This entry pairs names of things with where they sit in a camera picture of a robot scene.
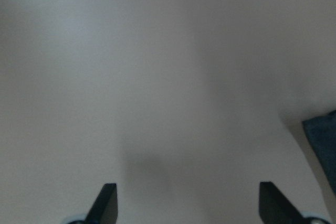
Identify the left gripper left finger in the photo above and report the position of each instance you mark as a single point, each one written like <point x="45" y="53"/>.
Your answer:
<point x="104" y="208"/>

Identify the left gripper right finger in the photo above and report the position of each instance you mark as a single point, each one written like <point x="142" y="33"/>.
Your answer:
<point x="275" y="208"/>

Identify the black graphic t-shirt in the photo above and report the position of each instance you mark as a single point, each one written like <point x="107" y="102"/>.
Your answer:
<point x="320" y="133"/>

